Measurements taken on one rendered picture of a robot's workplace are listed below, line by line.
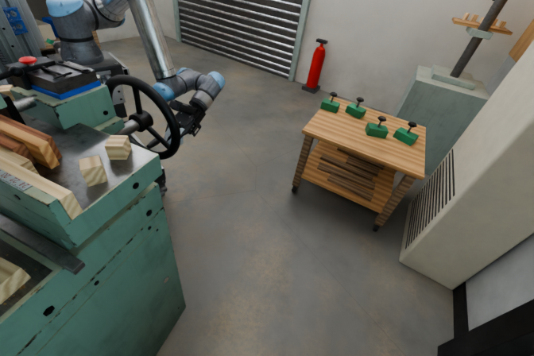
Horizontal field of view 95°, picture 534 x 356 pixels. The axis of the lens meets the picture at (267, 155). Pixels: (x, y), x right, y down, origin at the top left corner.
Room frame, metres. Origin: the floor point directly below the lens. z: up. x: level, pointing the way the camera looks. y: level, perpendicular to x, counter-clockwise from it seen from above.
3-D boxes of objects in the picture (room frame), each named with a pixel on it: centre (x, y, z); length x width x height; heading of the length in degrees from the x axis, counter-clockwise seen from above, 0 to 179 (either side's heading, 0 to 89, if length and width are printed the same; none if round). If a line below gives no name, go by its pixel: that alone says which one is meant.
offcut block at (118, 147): (0.37, 0.31, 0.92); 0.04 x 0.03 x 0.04; 14
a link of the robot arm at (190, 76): (0.95, 0.37, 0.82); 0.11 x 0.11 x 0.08; 70
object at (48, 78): (0.51, 0.52, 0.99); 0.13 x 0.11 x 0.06; 73
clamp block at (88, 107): (0.51, 0.51, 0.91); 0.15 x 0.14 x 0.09; 73
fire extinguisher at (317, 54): (3.05, -0.42, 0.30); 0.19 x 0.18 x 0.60; 154
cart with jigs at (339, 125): (1.33, -0.58, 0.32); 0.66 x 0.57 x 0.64; 67
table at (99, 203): (0.43, 0.54, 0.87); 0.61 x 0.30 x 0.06; 73
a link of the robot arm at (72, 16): (1.01, 0.84, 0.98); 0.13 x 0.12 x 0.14; 160
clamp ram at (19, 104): (0.42, 0.54, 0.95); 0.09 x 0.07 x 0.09; 73
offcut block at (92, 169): (0.30, 0.31, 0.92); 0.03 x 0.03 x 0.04; 40
